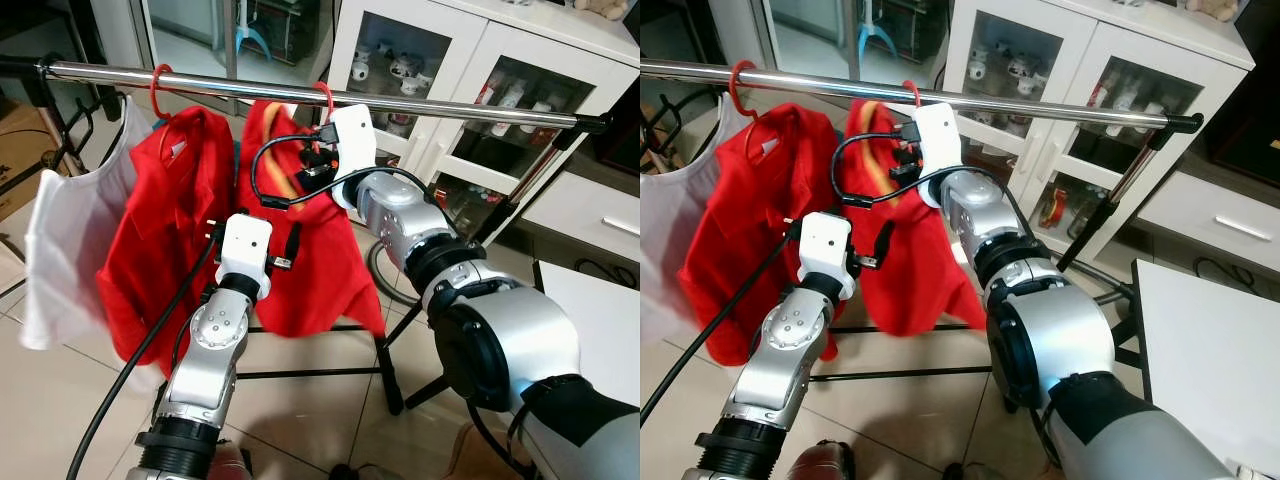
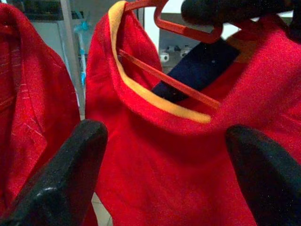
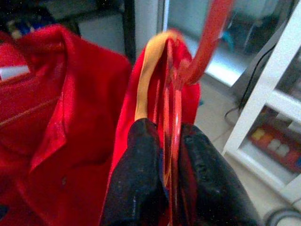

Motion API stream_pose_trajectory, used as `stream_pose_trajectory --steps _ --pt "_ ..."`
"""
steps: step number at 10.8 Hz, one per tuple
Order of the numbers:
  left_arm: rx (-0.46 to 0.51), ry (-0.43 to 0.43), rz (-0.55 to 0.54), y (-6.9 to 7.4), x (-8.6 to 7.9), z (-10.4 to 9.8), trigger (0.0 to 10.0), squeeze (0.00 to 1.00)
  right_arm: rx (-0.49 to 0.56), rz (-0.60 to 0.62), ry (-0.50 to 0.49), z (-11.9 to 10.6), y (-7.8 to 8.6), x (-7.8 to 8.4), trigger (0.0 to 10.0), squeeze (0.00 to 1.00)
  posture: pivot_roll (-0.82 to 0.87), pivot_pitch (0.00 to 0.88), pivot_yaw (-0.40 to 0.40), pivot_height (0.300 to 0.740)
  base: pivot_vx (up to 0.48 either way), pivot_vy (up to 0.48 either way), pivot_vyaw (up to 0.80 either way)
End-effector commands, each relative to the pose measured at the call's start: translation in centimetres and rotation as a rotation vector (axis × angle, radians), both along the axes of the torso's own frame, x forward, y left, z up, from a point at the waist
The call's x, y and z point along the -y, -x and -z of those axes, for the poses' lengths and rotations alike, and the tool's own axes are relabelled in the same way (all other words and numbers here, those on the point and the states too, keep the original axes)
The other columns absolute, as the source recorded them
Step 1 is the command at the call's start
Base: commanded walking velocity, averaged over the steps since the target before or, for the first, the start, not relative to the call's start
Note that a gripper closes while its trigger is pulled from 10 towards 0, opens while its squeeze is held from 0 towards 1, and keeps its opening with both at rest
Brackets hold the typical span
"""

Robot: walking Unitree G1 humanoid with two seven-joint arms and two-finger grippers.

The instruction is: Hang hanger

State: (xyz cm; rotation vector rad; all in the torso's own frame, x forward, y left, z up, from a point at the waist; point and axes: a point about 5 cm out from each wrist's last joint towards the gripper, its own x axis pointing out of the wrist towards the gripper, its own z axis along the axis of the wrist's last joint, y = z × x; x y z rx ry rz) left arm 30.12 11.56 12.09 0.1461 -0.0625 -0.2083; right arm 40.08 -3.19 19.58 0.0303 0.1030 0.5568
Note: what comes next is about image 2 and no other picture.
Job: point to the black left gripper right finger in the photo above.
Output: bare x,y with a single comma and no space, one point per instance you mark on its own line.
270,179

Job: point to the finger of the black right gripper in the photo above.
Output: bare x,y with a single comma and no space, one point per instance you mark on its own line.
295,28
225,10

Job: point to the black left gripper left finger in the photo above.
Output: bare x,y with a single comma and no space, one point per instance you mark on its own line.
58,179

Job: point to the red plastic hanger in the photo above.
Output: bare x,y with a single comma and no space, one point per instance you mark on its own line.
183,29

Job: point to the red navy jersey shirt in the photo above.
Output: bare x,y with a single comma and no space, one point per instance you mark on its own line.
164,164

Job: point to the plain red shirt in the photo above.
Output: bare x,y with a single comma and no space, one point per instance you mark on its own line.
35,106

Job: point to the light blue plastic stand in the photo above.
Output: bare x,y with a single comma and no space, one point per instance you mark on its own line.
82,54

